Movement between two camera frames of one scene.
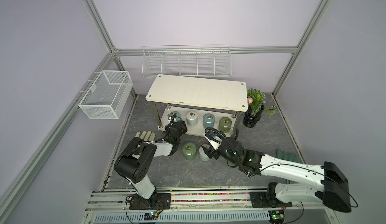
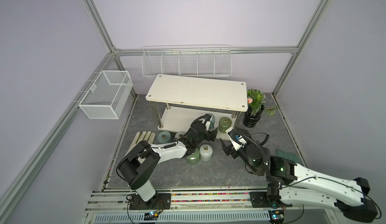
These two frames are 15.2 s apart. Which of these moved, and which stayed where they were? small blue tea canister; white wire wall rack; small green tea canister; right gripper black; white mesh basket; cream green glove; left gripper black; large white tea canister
Moved: right gripper black; left gripper black
Stayed: cream green glove; small blue tea canister; white wire wall rack; large white tea canister; white mesh basket; small green tea canister
